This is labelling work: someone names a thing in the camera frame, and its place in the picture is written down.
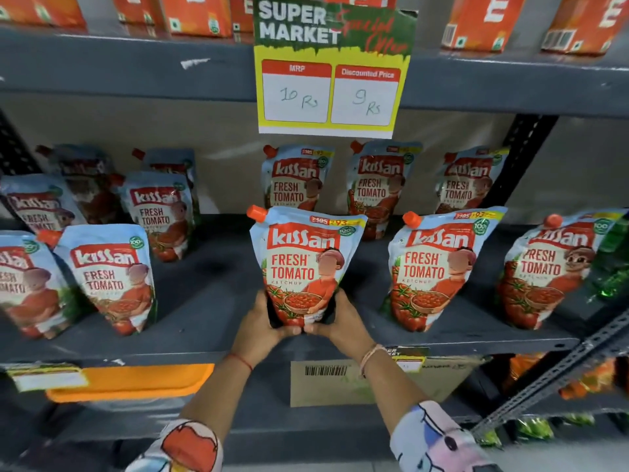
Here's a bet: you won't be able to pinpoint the small green yellow shelf label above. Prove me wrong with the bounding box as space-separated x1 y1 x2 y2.
386 346 430 373

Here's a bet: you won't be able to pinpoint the brown cardboard box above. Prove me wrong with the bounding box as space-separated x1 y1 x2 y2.
290 356 487 408

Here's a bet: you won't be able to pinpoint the blue tomato ketchup spout pouch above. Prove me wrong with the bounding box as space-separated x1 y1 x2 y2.
246 205 368 328

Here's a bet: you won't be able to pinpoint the white yellow shelf label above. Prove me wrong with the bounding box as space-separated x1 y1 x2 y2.
7 364 89 393

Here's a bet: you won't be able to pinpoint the row of orange boxes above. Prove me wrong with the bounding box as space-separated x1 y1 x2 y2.
0 0 629 56

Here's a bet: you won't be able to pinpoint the green snack packets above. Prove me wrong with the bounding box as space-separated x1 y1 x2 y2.
474 413 596 449

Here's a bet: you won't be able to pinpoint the pink thread bracelet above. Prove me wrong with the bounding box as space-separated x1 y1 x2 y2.
359 344 389 377

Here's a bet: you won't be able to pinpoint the person's left forearm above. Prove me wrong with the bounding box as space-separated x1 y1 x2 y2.
180 355 256 433

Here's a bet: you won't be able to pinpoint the orange snack packets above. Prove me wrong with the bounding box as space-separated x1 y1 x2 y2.
506 354 618 402

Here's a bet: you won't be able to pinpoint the green yellow sale sign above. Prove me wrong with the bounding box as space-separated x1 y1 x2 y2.
253 0 418 140

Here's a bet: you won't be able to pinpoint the orange plastic tray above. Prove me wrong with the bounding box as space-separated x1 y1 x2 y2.
46 364 215 404

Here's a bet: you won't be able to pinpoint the grey perforated diagonal brace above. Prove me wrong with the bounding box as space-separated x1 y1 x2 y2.
471 309 629 439

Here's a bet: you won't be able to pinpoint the person's right patterned sleeve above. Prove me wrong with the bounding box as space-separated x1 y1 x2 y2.
390 400 503 472

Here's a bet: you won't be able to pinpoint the black perforated upright post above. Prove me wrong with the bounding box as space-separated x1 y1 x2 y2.
0 109 42 176
484 114 559 210

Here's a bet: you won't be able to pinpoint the person's patterned sleeve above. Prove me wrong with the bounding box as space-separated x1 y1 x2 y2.
390 400 503 472
125 419 225 472

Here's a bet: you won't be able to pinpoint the person's right forearm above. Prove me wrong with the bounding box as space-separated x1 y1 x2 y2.
361 345 427 434

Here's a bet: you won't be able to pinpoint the person's left hand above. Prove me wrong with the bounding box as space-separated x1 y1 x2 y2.
229 289 302 370

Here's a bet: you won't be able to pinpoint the person's left patterned sleeve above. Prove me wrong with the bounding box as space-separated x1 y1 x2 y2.
125 419 225 472

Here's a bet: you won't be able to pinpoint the rows of ketchup packs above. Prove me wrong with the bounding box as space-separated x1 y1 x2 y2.
0 140 627 339

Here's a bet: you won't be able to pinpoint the person's right hand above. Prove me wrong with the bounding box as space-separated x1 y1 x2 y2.
304 288 377 363

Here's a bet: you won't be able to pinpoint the grey metal shelf rack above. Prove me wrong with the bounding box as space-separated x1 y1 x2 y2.
0 0 629 472

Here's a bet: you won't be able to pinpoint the shiny green packets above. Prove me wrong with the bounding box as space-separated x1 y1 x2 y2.
587 217 629 303

